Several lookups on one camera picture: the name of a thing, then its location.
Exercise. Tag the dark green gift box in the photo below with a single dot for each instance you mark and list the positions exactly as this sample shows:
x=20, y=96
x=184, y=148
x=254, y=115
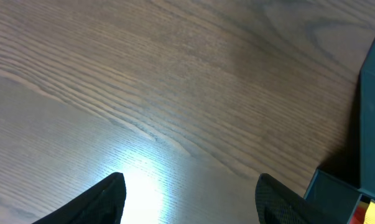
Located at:
x=348, y=175

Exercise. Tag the red Hacks candy bag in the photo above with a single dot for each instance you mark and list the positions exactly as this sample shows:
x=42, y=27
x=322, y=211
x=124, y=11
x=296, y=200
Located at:
x=359, y=215

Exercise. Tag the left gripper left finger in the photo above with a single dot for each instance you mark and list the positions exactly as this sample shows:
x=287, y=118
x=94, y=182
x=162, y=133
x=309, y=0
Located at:
x=103, y=203

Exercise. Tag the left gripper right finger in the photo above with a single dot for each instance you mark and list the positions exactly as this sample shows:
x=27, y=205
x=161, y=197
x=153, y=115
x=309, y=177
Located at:
x=276, y=203

